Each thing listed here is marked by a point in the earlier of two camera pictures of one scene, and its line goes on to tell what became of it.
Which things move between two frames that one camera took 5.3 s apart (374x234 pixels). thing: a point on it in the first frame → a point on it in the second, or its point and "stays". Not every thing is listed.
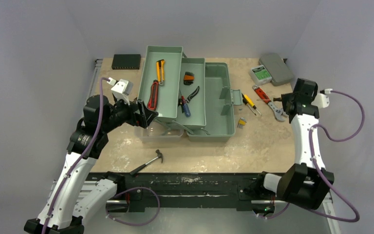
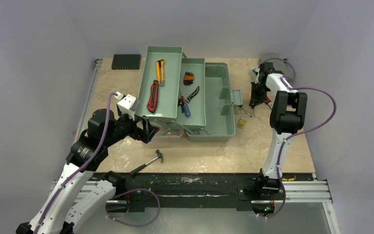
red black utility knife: [152, 101] stays
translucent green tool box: [196, 93] stays
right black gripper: [288, 103] → [257, 92]
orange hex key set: [188, 78] stays
